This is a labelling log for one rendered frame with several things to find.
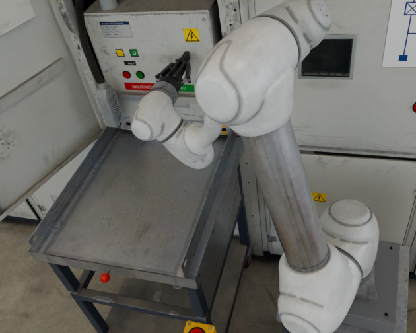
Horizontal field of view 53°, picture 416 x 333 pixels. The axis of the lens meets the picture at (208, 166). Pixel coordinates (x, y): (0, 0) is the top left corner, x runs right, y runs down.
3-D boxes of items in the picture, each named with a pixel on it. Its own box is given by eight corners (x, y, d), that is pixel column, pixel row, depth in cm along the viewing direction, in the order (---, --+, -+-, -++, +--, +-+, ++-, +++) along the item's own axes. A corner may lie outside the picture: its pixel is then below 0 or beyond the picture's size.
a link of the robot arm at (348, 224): (382, 250, 125) (392, 197, 111) (360, 297, 114) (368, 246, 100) (330, 230, 133) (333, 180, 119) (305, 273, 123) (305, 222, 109)
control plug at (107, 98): (117, 127, 174) (104, 92, 163) (107, 127, 176) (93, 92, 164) (125, 116, 180) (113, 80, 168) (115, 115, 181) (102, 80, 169)
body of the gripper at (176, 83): (156, 100, 141) (165, 85, 148) (179, 101, 139) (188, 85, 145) (150, 81, 136) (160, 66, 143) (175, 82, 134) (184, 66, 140)
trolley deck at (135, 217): (198, 289, 133) (195, 279, 129) (35, 260, 151) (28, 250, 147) (243, 148, 178) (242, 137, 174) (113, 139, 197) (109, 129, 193)
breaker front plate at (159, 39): (224, 126, 172) (207, 13, 139) (118, 120, 186) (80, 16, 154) (224, 124, 173) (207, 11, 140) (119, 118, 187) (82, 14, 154)
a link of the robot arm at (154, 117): (137, 98, 135) (167, 125, 140) (117, 129, 125) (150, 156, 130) (157, 82, 128) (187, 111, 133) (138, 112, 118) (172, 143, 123)
